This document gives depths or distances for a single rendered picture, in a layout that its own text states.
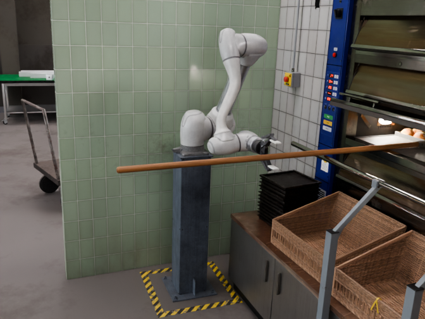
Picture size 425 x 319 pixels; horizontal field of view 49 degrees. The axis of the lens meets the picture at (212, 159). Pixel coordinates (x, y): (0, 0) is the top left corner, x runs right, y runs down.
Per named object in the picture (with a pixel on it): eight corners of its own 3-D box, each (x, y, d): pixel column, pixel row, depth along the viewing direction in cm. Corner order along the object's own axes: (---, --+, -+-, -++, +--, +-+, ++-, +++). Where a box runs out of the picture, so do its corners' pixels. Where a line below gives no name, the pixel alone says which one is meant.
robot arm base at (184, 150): (169, 149, 309) (169, 141, 308) (200, 147, 317) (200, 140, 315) (176, 157, 293) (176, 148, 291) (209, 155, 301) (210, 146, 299)
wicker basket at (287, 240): (334, 230, 296) (339, 189, 288) (401, 273, 247) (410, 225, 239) (268, 242, 277) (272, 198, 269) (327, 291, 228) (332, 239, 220)
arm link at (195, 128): (175, 142, 306) (175, 109, 300) (198, 139, 316) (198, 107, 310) (188, 148, 293) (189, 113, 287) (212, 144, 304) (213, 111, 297)
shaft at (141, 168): (117, 174, 203) (116, 168, 202) (116, 172, 206) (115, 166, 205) (418, 147, 265) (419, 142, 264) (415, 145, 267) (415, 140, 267)
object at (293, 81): (291, 85, 335) (293, 71, 332) (299, 87, 326) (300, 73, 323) (283, 85, 332) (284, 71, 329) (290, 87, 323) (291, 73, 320)
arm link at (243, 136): (262, 150, 260) (241, 155, 256) (250, 144, 274) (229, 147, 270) (262, 132, 257) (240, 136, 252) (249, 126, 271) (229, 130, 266)
